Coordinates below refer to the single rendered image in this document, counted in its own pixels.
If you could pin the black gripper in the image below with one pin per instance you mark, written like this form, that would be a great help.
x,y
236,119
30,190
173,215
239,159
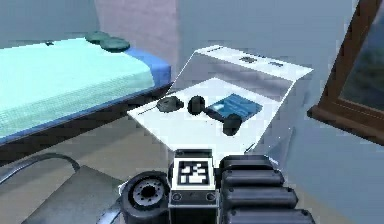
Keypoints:
x,y
145,196

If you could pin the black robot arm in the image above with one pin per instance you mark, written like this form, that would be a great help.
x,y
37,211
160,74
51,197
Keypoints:
x,y
243,190

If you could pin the grey chair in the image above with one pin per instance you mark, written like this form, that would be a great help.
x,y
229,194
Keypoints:
x,y
56,196

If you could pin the dark grey bowl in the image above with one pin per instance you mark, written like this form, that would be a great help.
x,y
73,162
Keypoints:
x,y
169,104

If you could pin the thin dark pen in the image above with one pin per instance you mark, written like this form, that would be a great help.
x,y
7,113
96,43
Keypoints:
x,y
146,110

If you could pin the white desk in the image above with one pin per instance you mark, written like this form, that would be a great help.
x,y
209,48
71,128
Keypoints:
x,y
226,100

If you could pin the blue book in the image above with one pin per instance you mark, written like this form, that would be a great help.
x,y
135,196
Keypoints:
x,y
235,106

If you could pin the bed with turquoise cover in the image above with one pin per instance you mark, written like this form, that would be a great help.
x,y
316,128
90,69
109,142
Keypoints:
x,y
66,86

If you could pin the dark green pillow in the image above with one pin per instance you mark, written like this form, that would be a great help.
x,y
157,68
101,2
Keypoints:
x,y
96,36
115,44

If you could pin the small dark object on shelf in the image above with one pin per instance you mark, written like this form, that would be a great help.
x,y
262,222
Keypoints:
x,y
248,59

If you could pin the brown framed window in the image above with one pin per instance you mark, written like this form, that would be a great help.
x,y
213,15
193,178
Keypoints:
x,y
356,76

